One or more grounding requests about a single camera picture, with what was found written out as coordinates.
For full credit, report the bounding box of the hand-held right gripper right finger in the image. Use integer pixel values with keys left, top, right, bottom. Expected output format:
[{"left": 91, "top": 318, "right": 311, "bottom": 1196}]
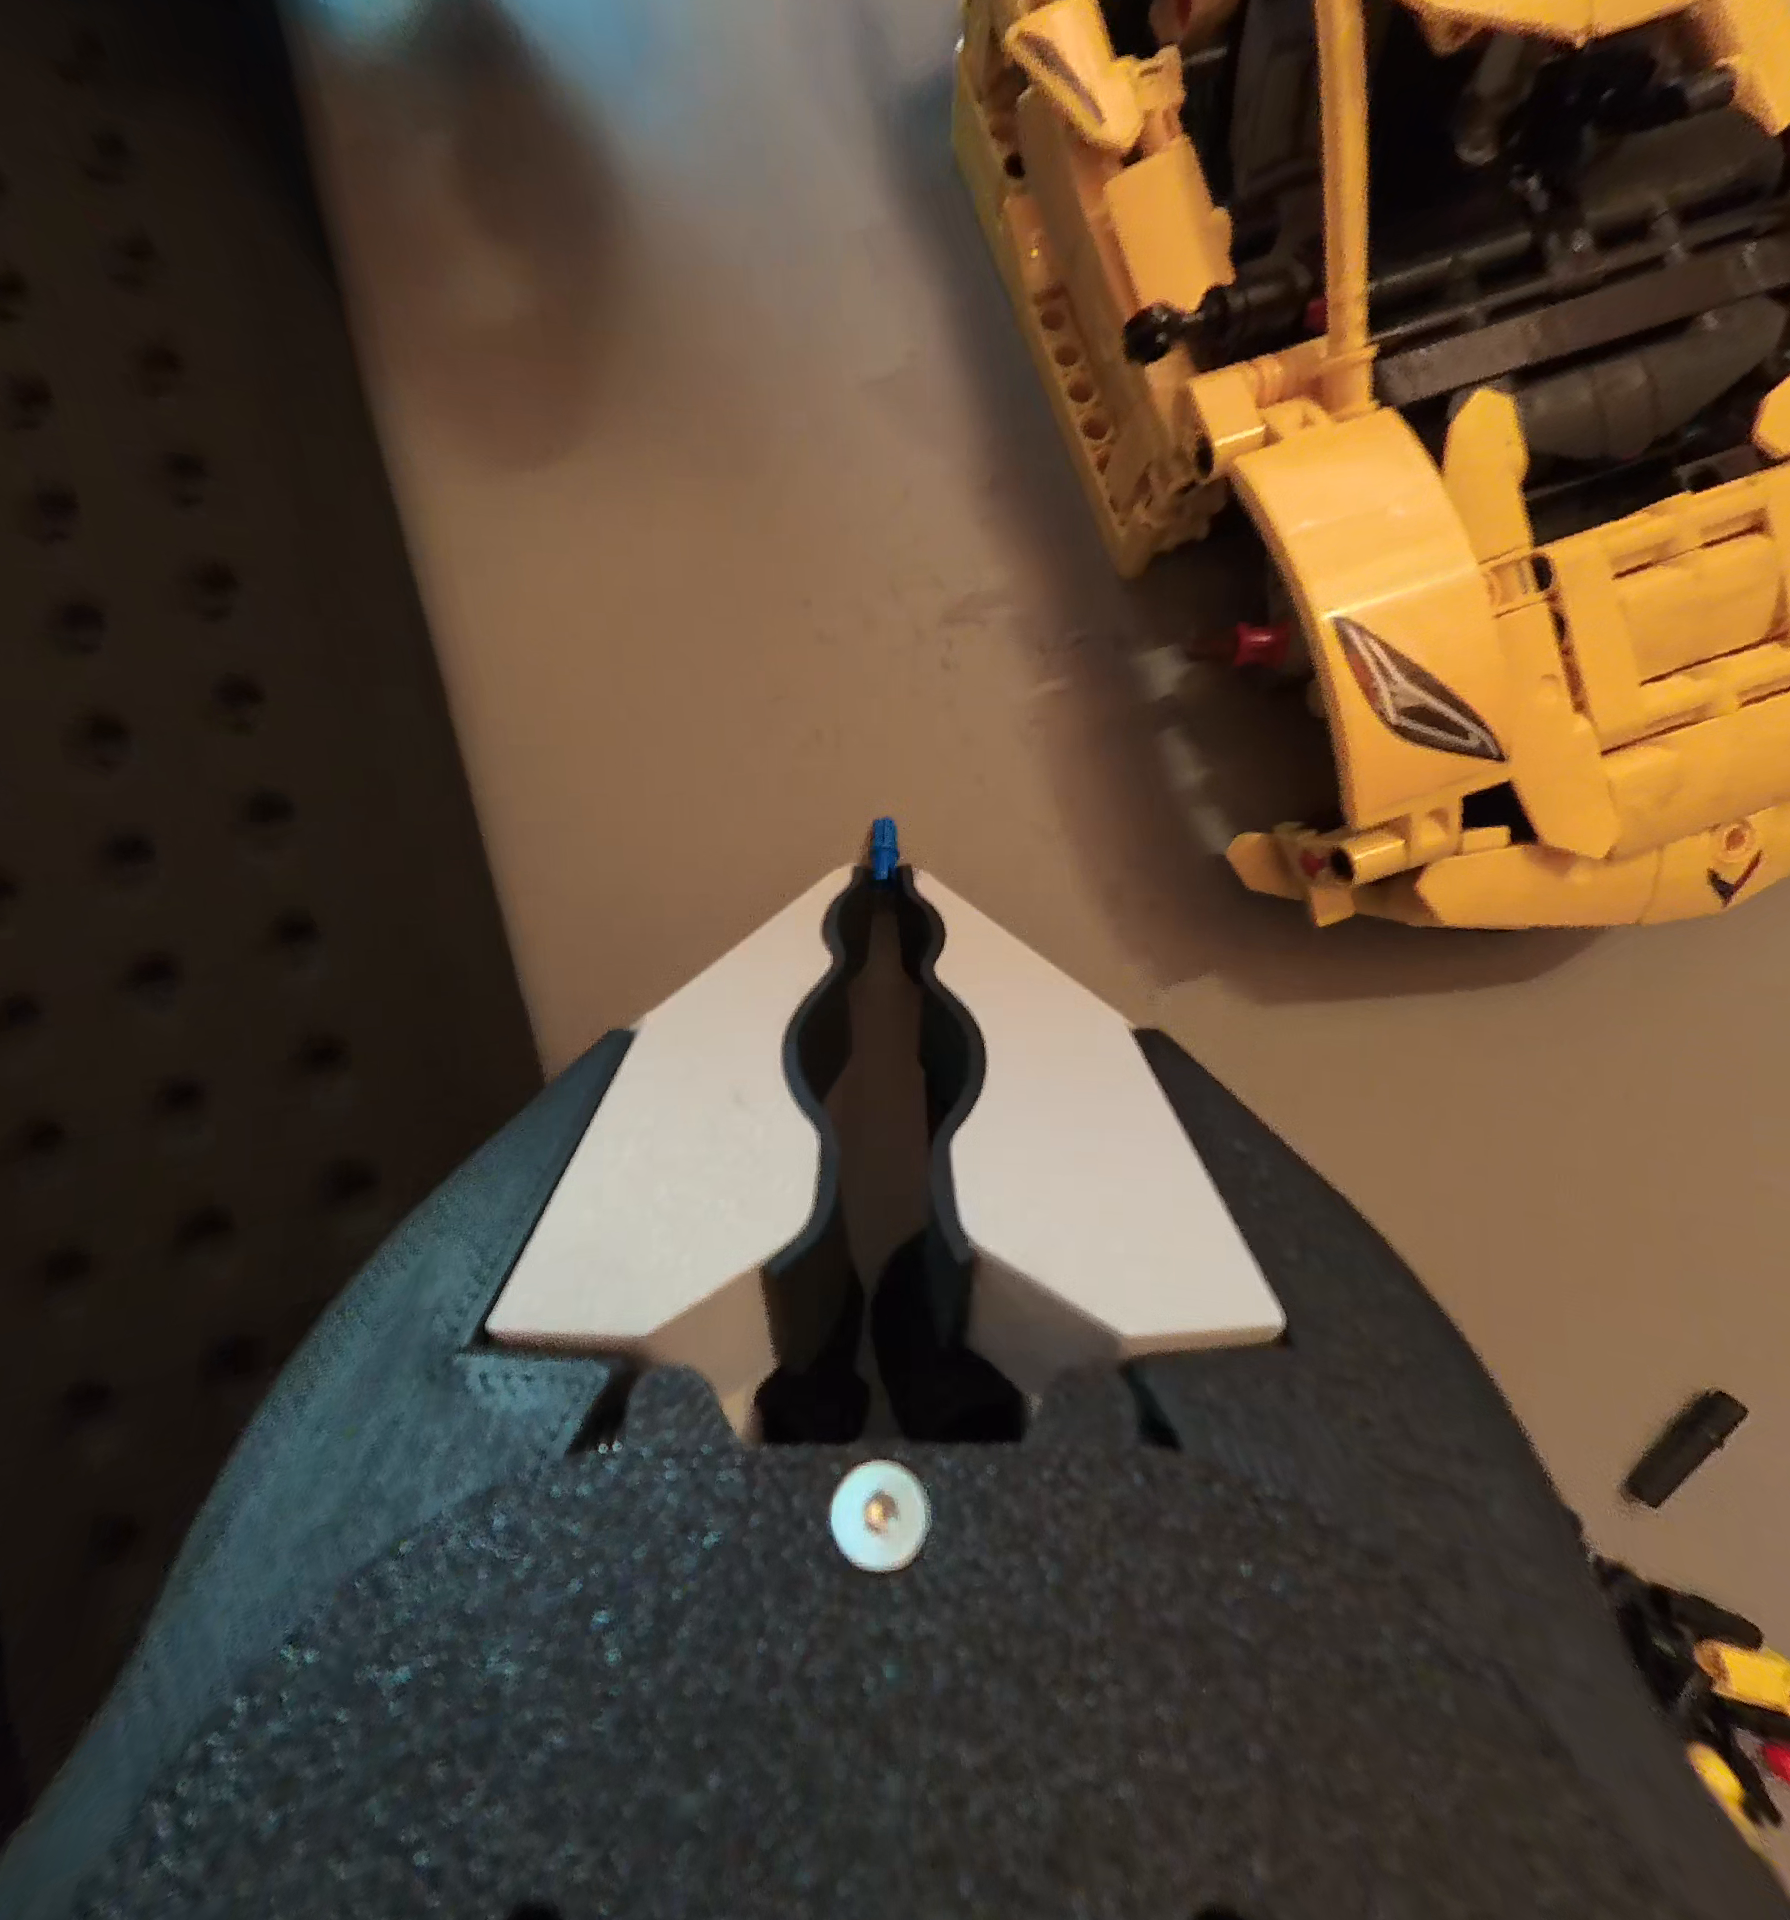
[{"left": 873, "top": 865, "right": 1287, "bottom": 1445}]

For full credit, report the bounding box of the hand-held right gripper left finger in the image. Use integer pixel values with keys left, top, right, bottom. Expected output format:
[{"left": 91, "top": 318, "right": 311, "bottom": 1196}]
[{"left": 485, "top": 865, "right": 883, "bottom": 1445}]

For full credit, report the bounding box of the yellow toy brick car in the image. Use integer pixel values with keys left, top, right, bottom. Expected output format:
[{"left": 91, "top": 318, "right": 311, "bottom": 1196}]
[{"left": 952, "top": 0, "right": 1790, "bottom": 933}]

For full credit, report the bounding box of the pile of red blue pins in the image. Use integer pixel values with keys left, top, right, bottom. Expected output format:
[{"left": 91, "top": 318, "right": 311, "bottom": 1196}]
[{"left": 1591, "top": 1552, "right": 1790, "bottom": 1831}]

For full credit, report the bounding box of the grey desk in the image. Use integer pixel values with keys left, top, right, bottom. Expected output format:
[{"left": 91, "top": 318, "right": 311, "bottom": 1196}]
[{"left": 280, "top": 0, "right": 1790, "bottom": 1920}]

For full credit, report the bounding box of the black connector pin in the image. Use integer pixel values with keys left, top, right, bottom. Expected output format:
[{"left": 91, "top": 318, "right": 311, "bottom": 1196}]
[{"left": 1623, "top": 1387, "right": 1753, "bottom": 1509}]

